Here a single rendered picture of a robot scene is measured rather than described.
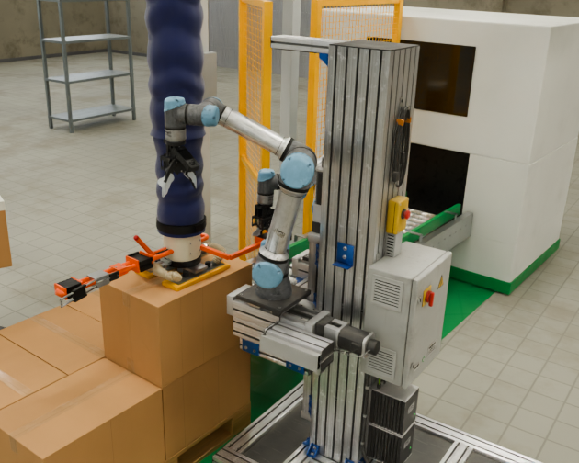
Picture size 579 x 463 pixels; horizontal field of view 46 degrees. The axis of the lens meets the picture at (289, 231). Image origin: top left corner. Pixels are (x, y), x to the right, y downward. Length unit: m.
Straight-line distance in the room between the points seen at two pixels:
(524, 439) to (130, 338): 2.11
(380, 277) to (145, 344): 1.10
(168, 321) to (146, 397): 0.34
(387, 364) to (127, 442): 1.16
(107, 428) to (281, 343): 0.83
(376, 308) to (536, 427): 1.64
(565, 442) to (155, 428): 2.13
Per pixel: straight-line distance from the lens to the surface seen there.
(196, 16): 2.83
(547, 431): 4.03
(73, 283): 2.81
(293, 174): 2.37
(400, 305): 2.58
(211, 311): 3.15
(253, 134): 2.53
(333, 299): 2.78
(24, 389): 3.22
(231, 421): 3.62
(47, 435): 2.92
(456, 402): 4.08
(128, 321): 3.10
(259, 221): 3.09
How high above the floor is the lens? 2.28
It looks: 21 degrees down
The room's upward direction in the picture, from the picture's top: 2 degrees clockwise
